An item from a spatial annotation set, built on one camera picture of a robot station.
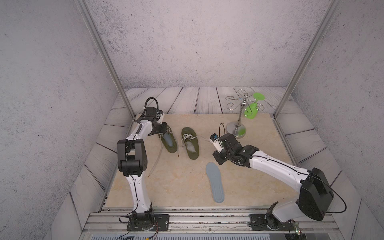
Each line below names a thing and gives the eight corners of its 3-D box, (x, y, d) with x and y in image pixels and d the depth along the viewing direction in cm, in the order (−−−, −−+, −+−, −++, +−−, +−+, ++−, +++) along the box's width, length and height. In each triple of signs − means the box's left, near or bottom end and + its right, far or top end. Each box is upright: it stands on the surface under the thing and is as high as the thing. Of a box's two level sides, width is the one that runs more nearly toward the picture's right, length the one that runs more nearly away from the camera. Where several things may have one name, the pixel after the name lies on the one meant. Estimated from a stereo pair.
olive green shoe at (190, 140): (189, 160, 97) (188, 154, 92) (180, 130, 114) (179, 124, 108) (202, 156, 99) (202, 150, 93) (191, 128, 115) (191, 121, 110)
